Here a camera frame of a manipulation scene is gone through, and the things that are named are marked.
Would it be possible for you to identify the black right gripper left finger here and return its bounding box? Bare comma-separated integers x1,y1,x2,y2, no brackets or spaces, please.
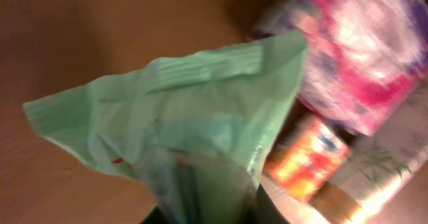
140,207,167,224

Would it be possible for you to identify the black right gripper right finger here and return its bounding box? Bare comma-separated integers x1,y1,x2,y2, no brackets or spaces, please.
255,185,290,224

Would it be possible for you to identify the orange tissue pack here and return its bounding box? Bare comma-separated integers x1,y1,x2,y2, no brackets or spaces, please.
263,115,352,202

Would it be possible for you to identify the teal wet wipes pack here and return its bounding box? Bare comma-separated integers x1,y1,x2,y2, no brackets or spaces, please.
23,30,308,223

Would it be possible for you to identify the white bottle with cork cap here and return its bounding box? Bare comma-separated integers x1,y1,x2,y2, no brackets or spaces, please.
260,80,428,224

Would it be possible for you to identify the red purple tissue pack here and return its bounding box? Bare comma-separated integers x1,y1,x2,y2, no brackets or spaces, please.
252,0,427,136

